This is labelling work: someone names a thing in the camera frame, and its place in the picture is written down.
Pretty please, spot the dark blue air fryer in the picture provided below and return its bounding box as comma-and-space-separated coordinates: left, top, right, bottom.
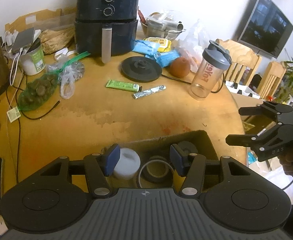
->
74, 0, 139, 63

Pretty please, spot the cardboard box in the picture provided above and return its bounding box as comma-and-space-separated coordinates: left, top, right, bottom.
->
112, 130, 219, 187

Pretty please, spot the green cream tube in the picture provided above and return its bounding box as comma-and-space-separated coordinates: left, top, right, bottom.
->
105, 80, 142, 93

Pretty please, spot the black kettle base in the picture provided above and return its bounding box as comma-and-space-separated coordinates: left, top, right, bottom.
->
121, 56, 162, 83

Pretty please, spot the clear plastic bag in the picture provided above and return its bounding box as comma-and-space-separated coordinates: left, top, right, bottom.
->
46, 51, 91, 99

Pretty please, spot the blue wipes pack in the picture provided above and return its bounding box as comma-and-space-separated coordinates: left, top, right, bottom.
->
133, 40, 160, 56
153, 50, 180, 68

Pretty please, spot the white tub green label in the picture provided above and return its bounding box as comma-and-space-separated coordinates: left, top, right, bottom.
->
19, 38, 46, 76

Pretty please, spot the brown round pear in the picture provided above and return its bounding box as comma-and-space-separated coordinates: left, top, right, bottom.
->
169, 57, 190, 78

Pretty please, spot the yellow wipes pack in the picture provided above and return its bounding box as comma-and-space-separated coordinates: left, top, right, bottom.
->
144, 37, 171, 53

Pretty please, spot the black kettle power cord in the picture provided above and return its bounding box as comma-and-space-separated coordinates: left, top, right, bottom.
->
160, 73, 225, 94

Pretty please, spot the wall television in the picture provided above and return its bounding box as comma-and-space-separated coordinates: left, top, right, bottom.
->
238, 0, 293, 59

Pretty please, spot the glass bowl with clutter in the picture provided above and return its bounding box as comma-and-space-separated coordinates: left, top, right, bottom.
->
140, 12, 185, 41

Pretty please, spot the blue wipes pack left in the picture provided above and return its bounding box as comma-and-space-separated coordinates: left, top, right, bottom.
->
133, 40, 160, 56

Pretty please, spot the marble pattern flat bar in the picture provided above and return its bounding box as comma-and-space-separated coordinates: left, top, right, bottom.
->
133, 85, 166, 99

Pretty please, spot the black thin cable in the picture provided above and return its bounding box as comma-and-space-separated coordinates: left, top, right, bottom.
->
20, 100, 62, 120

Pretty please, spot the grey power bank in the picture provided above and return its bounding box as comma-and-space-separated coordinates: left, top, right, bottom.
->
12, 27, 34, 54

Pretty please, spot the green net bag of nuts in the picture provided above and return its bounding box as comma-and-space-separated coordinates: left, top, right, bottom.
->
18, 73, 58, 112

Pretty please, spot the brown bark slab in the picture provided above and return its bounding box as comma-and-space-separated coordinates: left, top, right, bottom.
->
39, 27, 75, 55

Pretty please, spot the black tape roll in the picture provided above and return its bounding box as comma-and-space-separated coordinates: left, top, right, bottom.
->
136, 155, 174, 188

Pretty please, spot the clear shaker bottle grey lid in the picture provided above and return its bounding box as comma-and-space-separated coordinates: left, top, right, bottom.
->
189, 40, 232, 99

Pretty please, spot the blue wipes pack right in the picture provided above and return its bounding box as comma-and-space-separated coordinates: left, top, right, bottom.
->
153, 50, 180, 68

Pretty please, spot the wooden chair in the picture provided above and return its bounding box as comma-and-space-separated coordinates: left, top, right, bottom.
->
215, 39, 262, 86

